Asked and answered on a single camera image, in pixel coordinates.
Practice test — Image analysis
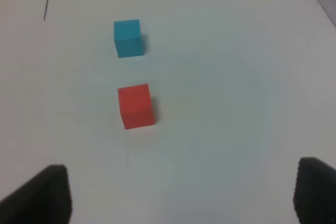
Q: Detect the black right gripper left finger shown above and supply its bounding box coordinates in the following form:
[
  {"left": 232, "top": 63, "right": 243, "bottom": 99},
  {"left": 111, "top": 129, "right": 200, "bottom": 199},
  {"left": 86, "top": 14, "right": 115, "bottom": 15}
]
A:
[{"left": 1, "top": 165, "right": 72, "bottom": 223}]

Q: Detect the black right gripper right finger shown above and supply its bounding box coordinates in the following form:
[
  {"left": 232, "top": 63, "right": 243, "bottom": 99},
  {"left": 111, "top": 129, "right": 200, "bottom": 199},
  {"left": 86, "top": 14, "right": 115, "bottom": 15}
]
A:
[{"left": 293, "top": 157, "right": 335, "bottom": 224}]

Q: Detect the red cube block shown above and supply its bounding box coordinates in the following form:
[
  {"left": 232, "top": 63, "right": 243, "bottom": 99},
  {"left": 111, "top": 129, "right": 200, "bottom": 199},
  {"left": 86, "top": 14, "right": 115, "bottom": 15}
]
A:
[{"left": 118, "top": 83, "right": 155, "bottom": 130}]

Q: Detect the blue cube block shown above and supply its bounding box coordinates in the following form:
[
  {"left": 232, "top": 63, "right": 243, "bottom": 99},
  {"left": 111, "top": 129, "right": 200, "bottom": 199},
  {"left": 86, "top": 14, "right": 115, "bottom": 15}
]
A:
[{"left": 113, "top": 19, "right": 144, "bottom": 58}]

